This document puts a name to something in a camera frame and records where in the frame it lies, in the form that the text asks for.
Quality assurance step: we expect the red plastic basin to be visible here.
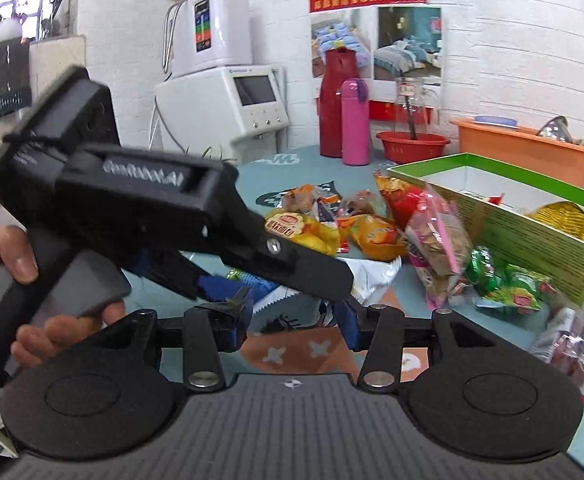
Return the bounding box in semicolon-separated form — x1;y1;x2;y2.
376;131;450;165

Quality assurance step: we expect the dark hanging cloth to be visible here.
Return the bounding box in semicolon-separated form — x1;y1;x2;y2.
0;40;33;122

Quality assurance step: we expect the orange brown snack packet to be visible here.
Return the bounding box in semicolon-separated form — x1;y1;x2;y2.
279;184;343;216

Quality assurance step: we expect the brown small snack packet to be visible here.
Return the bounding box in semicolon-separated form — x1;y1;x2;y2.
339;189;380;218

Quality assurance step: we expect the purple small packet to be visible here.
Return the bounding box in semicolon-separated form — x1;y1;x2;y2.
313;194;341;225

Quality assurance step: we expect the red thermos jug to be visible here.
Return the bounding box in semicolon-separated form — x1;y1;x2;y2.
318;46;361;158

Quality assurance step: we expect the pink clear biscuit packet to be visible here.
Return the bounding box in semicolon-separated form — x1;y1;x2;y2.
403;184;474;310

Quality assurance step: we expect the pink bottle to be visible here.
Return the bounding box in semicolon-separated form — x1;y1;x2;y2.
341;78;371;167

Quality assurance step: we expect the green leafy plant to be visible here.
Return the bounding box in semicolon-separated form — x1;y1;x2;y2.
184;144;237;166

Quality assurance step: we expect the blue plate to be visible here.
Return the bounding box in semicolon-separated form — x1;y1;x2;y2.
473;115;518;128

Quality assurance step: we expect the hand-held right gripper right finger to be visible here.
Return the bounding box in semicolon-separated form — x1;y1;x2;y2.
333;299;500;394

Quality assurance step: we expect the blue green snack packet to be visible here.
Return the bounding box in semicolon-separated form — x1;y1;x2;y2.
226;269;279;302

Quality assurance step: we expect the yellow snack packet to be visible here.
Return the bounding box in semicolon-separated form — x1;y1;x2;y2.
264;209;341;257

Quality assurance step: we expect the glass pitcher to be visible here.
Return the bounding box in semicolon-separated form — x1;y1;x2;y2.
394;76;442;138

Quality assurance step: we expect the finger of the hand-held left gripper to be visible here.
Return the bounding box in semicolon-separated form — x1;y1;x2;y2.
221;192;355;306
134;249;255;313

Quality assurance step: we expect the person's left hand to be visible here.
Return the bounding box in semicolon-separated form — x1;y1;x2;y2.
0;224;128;370

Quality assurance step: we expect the teal printed tablecloth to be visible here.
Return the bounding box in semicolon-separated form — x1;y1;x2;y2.
122;145;584;471

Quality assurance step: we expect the orange plastic tub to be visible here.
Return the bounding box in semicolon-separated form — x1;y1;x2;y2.
449;117;584;188

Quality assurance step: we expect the white appliance with screen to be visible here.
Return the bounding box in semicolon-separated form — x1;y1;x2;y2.
153;65;290;166

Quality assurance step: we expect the white foil packet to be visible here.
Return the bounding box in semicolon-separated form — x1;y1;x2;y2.
252;257;403;313

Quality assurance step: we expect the bedding wall poster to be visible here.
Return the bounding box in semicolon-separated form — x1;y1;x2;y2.
310;6;445;83

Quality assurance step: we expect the white water ionizer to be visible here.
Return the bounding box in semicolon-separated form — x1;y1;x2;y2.
164;0;253;80

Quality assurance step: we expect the green cardboard box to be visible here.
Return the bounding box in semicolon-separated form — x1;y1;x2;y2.
386;152;584;308

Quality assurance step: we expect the gold foil packet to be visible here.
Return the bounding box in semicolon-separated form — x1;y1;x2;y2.
526;201;584;251

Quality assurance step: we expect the red clear candy packet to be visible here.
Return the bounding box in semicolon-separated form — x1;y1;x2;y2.
529;305;584;403

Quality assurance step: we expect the red white small packet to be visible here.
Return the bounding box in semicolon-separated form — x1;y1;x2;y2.
333;216;353;255

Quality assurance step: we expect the metal bowl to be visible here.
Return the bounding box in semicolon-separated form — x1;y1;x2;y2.
536;116;572;140

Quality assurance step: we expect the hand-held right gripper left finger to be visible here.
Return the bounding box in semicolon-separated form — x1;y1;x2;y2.
89;295;253;394

